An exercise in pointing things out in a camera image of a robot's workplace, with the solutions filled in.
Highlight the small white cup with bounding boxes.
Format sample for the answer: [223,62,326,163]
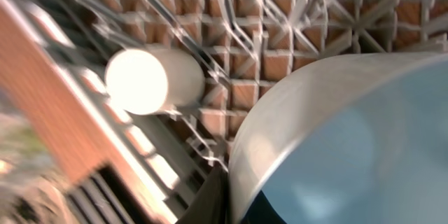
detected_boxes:
[104,47,205,116]

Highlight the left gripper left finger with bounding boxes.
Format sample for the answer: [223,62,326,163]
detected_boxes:
[176,166,229,224]

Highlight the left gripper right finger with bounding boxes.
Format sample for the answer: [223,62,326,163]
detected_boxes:
[241,191,286,224]

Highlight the grey plastic dishwasher rack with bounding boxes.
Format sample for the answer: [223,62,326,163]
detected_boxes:
[1,0,447,223]

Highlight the light blue bowl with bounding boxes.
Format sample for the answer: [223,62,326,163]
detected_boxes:
[229,52,447,223]

